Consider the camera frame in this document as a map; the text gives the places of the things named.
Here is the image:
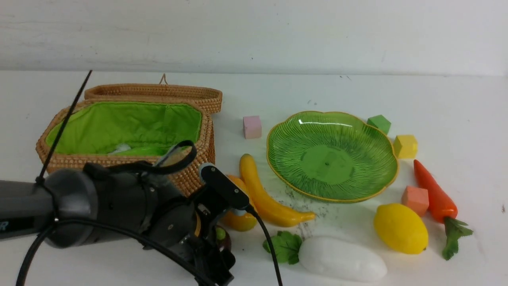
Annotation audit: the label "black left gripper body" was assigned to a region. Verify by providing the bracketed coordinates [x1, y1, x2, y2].
[149, 187, 236, 286]

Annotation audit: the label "purple toy mangosteen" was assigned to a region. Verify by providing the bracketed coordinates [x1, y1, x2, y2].
[215, 226, 232, 252]

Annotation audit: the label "orange toy mango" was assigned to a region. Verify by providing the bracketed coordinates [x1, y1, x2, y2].
[221, 174, 258, 232]

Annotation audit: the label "yellow toy banana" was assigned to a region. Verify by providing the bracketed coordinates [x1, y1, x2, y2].
[239, 154, 316, 228]

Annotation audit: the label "yellow toy lemon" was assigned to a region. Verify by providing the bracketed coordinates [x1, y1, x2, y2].
[373, 203, 429, 255]

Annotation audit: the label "orange toy carrot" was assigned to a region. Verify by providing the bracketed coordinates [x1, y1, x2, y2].
[413, 159, 474, 261]

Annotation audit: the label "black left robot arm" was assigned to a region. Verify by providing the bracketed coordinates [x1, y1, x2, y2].
[0, 162, 249, 286]

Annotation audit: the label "woven wicker basket green lining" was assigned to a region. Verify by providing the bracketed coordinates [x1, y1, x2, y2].
[36, 99, 216, 197]

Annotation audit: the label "pink foam cube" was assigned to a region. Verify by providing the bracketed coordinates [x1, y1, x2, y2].
[242, 116, 262, 139]

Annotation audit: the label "woven wicker basket lid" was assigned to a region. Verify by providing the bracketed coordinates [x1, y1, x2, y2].
[84, 74, 223, 114]

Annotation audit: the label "black zip tie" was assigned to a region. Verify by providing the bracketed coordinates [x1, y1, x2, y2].
[36, 70, 93, 183]

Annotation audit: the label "white toy radish green leaves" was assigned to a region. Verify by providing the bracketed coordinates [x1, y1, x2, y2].
[271, 231, 388, 283]

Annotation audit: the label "green leaf-shaped glass plate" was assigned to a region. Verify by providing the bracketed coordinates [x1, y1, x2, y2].
[266, 111, 400, 203]

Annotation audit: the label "green foam cube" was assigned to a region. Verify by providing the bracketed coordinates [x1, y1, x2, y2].
[367, 114, 391, 135]

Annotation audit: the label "orange foam cube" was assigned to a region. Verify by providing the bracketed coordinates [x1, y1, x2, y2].
[401, 186, 429, 217]

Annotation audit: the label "yellow foam cube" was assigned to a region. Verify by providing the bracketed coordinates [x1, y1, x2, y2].
[393, 134, 418, 159]

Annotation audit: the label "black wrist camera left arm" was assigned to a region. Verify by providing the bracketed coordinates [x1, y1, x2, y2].
[198, 162, 250, 212]

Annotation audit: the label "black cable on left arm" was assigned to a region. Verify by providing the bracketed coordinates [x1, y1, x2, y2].
[15, 140, 284, 286]

